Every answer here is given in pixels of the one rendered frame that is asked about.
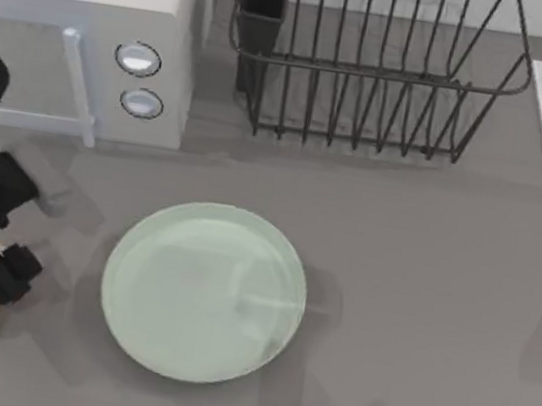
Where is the pale microwave door handle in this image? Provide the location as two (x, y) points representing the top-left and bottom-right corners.
(0, 18), (112, 150)

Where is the large round microwave knob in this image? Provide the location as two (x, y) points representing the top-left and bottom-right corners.
(110, 37), (166, 82)

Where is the black cutlery holder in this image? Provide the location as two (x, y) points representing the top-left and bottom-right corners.
(219, 0), (291, 98)

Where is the pale green plate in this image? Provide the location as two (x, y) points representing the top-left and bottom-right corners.
(88, 187), (322, 399)

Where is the small round microwave knob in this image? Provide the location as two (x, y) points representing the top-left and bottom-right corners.
(117, 84), (168, 123)

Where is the black wire dish rack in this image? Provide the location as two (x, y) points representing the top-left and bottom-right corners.
(212, 0), (542, 175)

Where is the pale microwave oven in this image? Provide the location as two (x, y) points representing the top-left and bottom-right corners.
(0, 0), (206, 162)

